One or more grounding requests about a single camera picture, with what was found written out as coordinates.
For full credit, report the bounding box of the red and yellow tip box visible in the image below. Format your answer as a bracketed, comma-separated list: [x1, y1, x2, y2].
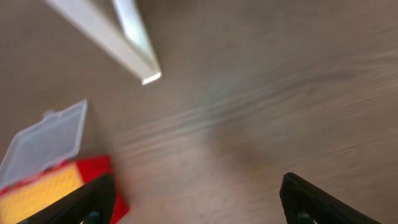
[0, 99, 131, 224]

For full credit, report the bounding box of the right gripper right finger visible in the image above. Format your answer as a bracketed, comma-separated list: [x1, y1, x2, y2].
[279, 172, 383, 224]

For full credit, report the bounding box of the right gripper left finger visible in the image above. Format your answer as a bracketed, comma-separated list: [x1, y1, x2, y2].
[17, 174, 118, 224]

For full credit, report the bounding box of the white and blue stand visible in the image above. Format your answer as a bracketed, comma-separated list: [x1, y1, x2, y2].
[43, 0, 163, 86]

